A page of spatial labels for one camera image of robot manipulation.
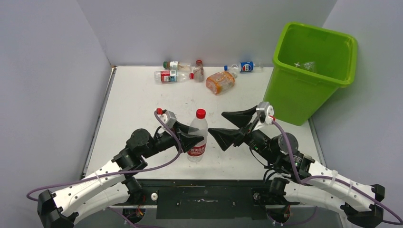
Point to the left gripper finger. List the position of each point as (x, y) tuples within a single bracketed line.
[(182, 127), (188, 141)]

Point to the green plastic bin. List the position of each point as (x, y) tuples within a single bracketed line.
[(296, 94)]

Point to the red blue label bottle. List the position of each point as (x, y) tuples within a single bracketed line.
[(171, 76)]

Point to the red label clear bottle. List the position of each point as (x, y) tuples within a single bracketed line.
[(198, 127)]

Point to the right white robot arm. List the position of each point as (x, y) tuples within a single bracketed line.
[(301, 179)]

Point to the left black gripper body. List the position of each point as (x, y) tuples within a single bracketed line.
[(165, 140)]

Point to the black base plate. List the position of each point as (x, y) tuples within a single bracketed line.
[(208, 199)]

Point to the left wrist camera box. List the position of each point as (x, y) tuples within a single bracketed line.
[(166, 118)]

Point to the red cap small bottle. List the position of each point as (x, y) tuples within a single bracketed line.
[(198, 71)]

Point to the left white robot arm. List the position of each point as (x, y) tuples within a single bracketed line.
[(113, 183)]

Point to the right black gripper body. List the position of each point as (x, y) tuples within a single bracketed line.
[(255, 140)]

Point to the orange bottle white cap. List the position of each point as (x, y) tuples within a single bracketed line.
[(221, 82)]

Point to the far pepsi bottle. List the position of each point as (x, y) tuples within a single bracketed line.
[(245, 67)]

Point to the blue label water bottle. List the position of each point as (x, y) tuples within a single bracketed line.
[(309, 66)]

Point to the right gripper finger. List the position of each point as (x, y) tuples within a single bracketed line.
[(226, 138), (240, 118)]

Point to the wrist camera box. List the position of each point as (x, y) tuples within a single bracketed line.
[(166, 118), (264, 116)]

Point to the green cap brown bottle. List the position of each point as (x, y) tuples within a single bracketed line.
[(177, 65)]

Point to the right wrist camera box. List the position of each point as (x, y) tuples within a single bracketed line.
[(264, 116)]

